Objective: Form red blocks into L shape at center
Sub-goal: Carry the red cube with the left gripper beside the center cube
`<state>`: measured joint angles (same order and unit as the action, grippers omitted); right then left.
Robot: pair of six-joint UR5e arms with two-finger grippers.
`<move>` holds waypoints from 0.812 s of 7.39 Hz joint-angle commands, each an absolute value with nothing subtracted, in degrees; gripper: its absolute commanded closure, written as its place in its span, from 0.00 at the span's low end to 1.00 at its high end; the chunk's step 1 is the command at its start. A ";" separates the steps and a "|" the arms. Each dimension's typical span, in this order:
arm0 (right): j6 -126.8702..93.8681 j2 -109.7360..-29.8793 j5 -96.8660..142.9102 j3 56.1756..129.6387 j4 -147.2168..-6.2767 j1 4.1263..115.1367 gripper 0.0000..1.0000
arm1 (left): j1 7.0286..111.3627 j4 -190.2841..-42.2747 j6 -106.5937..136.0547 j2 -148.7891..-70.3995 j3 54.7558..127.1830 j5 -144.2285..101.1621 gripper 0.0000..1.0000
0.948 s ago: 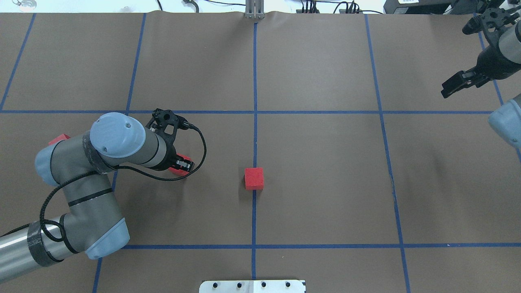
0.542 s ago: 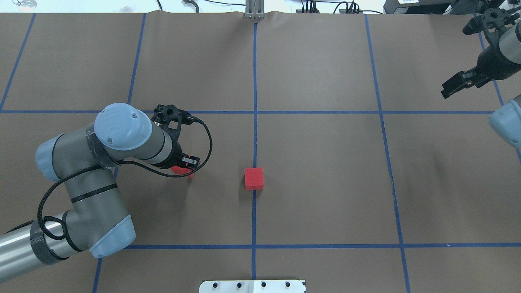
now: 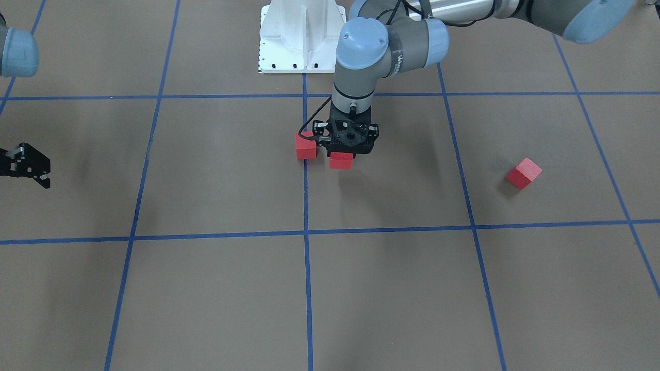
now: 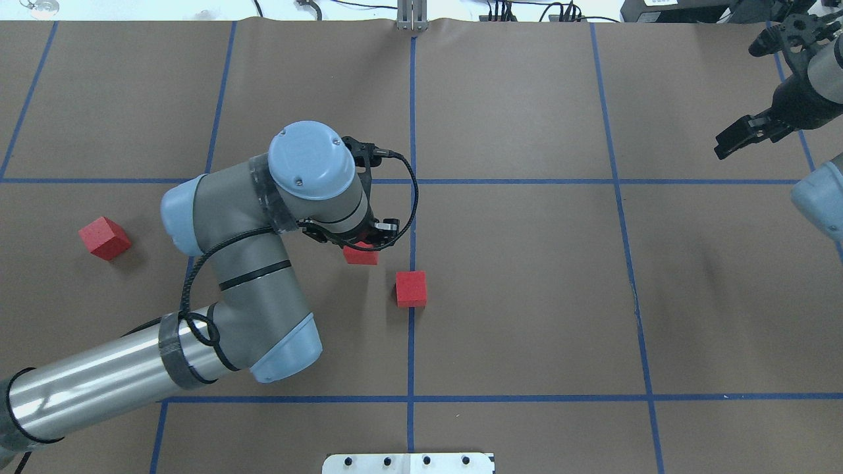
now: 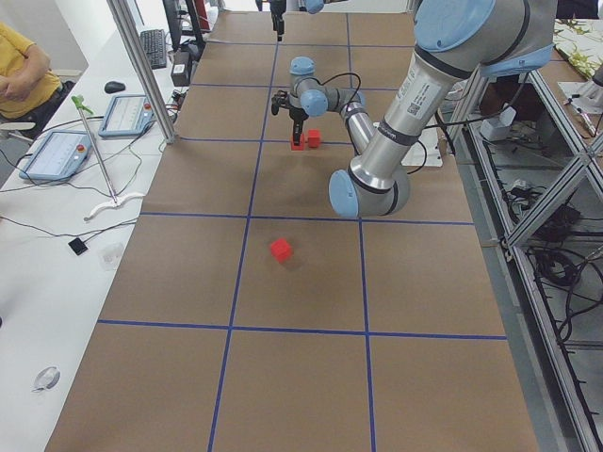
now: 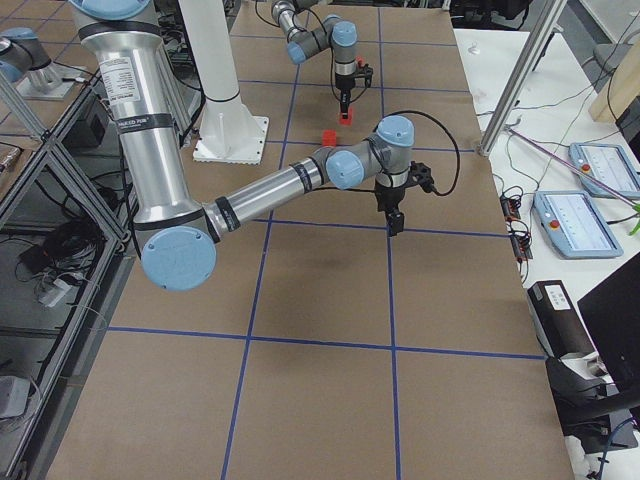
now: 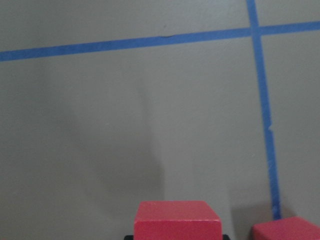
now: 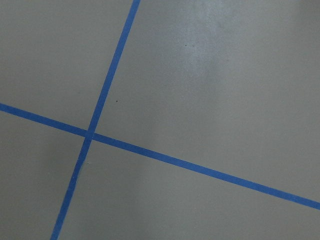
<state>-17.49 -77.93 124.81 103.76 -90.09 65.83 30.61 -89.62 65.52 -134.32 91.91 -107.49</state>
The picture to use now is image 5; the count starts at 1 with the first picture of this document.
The aluminium frame post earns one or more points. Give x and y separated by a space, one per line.
126 26

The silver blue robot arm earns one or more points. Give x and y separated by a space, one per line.
453 39
312 6

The black computer keyboard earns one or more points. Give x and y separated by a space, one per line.
154 47

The near blue teach pendant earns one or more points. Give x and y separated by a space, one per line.
57 157

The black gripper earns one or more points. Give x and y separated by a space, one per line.
277 10
296 116

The blue teach pendant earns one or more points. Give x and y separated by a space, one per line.
127 115
57 157

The reacher grabber stick tool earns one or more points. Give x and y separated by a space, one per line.
115 201

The brown paper table mat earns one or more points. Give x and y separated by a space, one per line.
380 334

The small white open box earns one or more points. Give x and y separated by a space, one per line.
499 127

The black computer mouse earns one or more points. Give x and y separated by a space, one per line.
114 87

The black power adapter box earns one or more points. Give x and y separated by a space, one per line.
181 69

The red cube near block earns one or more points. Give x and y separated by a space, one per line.
281 250

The far blue teach pendant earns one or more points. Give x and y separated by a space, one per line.
127 115

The small black square pad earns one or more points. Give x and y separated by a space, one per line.
78 246

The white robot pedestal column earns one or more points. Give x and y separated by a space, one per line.
424 146

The person in yellow shirt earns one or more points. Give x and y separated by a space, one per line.
30 91

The red cube block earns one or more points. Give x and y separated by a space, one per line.
313 138
281 250
297 147

